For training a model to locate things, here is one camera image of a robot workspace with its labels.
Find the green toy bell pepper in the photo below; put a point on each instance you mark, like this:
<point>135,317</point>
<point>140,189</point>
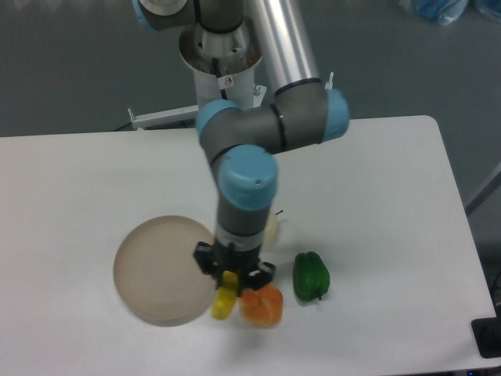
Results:
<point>311,278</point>

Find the orange toy bread roll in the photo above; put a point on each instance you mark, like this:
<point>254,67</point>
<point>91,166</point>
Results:
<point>262,308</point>

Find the white metal bracket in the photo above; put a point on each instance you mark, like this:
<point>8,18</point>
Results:
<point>165,119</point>
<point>329,83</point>

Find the blue plastic bag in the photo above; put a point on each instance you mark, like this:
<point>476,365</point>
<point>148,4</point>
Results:
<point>442,12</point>

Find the beige round plate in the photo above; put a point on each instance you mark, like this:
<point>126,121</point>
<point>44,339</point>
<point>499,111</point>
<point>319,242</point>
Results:
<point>156,275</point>

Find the yellow toy banana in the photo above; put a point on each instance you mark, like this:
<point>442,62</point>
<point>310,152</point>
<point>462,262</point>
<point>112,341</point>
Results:
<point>226,296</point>

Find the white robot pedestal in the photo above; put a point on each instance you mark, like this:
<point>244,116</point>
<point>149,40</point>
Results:
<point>223,65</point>

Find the white metal bracket right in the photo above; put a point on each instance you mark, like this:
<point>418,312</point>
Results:
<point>329,83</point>

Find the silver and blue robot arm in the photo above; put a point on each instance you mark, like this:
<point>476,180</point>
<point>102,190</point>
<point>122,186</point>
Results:
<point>266,97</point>

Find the white toy pear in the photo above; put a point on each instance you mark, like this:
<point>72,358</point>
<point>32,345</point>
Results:
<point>271,229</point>

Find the black device at table edge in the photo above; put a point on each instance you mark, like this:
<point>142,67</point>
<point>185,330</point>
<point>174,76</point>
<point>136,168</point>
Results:
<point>487,336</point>

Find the white metal bracket left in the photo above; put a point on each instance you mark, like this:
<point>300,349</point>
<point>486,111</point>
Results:
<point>165,119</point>

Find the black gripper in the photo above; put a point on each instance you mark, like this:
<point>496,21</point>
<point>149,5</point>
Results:
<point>253,274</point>

